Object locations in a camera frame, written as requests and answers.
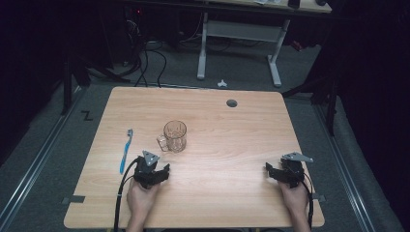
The white papers on desk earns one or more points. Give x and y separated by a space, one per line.
267 1

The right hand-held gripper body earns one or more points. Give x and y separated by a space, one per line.
296 174

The metal floor rail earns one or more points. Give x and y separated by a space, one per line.
38 158
345 167

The black metal stand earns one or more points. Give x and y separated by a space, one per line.
67 93
331 112

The person's left hand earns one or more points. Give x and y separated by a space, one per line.
140 199

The small red floor object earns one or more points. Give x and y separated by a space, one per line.
297 45

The white-legged wooden desk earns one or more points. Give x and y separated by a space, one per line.
240 31

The dark object on desk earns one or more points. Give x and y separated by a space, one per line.
293 3

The person's right hand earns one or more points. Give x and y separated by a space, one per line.
296 199

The grey tape strip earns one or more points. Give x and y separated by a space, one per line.
75 199
319 197

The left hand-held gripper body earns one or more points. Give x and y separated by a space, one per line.
145 174

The grey table grommet hole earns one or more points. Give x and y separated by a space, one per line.
231 103

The blue toothbrush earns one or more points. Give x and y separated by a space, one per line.
125 153

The dark computer tower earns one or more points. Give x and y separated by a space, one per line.
133 32

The clear glass mug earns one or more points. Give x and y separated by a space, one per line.
175 140

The small white floor object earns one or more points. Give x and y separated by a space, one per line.
222 84

